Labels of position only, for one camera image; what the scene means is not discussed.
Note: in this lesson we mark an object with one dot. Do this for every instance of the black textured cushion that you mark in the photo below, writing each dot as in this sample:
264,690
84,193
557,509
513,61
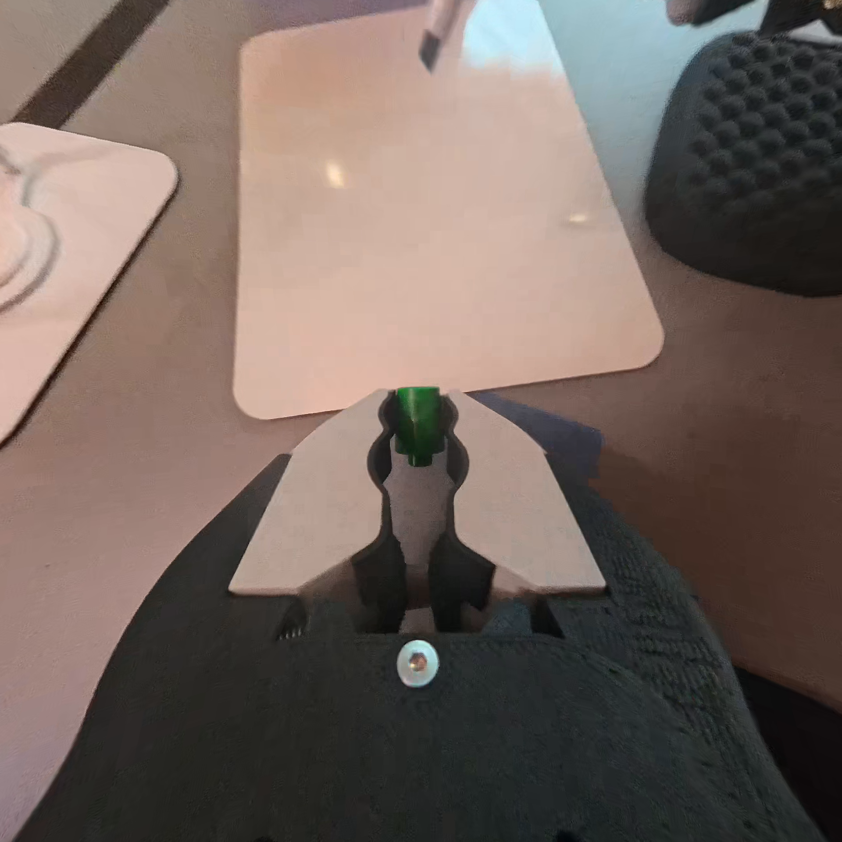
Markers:
756,164

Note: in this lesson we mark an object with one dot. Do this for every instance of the green marker cap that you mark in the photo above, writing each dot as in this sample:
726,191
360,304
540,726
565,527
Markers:
418,421

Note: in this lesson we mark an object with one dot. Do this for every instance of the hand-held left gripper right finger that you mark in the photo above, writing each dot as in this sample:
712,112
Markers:
526,526

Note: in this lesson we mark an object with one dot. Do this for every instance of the white metal desk stand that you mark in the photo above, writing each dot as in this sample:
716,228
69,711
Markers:
98,263

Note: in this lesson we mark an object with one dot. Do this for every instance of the white whiteboard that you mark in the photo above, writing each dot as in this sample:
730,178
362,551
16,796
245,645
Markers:
427,230

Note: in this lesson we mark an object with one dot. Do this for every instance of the green dry erase marker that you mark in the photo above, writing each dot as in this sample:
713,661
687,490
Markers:
442,26

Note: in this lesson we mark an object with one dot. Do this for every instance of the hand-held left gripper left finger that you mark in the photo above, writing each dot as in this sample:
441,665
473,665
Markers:
316,519

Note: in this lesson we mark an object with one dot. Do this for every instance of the blue tape strip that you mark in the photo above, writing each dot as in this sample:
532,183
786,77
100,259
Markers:
559,427

